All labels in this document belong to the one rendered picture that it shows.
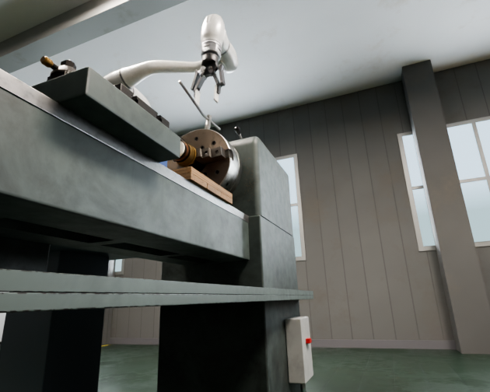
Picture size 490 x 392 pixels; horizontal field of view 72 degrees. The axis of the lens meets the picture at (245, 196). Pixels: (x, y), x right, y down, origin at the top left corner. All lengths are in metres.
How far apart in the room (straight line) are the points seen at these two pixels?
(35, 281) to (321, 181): 4.09
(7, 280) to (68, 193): 0.27
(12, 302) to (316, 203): 4.04
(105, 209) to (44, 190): 0.13
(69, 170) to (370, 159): 3.99
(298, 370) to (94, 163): 1.24
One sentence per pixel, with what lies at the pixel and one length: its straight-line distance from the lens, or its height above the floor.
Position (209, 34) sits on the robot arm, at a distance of 1.64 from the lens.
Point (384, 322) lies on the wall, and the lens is 4.11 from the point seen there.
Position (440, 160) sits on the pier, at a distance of 4.10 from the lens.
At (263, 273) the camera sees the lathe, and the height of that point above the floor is 0.63.
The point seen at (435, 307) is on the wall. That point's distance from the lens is 4.13.
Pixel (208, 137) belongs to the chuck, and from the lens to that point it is 1.44.
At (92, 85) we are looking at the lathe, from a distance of 0.67.
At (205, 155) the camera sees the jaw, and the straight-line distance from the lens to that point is 1.34.
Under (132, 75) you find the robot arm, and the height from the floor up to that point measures 1.56.
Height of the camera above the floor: 0.52
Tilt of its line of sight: 17 degrees up
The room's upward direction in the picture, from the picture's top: 2 degrees counter-clockwise
